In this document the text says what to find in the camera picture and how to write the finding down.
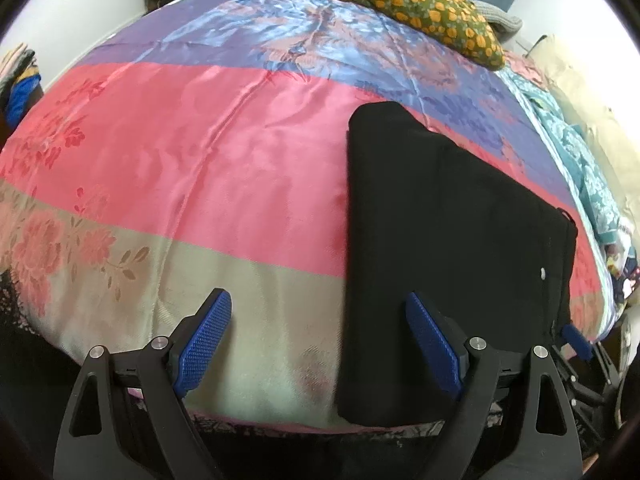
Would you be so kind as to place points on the grey folded blanket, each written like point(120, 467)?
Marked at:
point(505, 25)

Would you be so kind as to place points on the small printed package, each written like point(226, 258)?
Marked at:
point(623, 264)

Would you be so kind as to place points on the pile of colourful clothes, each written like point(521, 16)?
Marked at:
point(20, 84)

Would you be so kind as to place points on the pink cloth near pillow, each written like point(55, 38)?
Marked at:
point(525, 68)

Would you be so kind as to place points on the colourful satin quilt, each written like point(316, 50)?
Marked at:
point(205, 146)

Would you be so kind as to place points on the cream long pillow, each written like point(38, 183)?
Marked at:
point(608, 141)

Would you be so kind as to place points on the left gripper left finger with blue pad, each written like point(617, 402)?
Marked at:
point(126, 419)

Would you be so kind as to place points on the black pants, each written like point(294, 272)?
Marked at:
point(427, 217)

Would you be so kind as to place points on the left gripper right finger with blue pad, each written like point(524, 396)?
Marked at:
point(511, 417)

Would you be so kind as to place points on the teal patterned blanket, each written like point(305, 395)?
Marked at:
point(587, 181)

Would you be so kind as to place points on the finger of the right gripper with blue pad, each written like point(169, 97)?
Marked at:
point(604, 378)

